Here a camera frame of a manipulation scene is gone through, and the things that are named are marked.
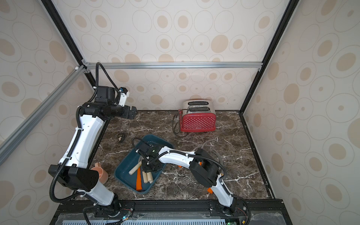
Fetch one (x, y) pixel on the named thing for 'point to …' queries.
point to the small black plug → (121, 138)
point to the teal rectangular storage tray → (132, 160)
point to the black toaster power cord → (173, 121)
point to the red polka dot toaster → (197, 116)
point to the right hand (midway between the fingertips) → (150, 168)
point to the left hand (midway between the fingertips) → (133, 107)
